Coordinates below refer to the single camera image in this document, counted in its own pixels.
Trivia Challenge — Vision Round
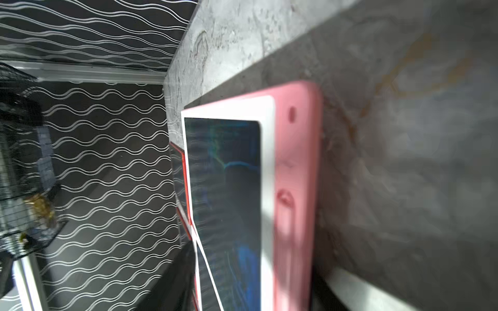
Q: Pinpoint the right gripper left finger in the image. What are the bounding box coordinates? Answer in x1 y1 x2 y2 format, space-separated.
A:
135 241 195 311

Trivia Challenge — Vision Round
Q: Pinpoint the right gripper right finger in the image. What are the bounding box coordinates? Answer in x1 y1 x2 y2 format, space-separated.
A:
311 272 348 311

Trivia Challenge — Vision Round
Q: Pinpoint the pink white writing tablet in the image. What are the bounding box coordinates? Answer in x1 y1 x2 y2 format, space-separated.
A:
181 81 322 310
194 229 228 310

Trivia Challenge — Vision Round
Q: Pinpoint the black wire wall basket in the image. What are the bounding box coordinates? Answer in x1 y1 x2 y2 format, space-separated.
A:
1 63 67 260

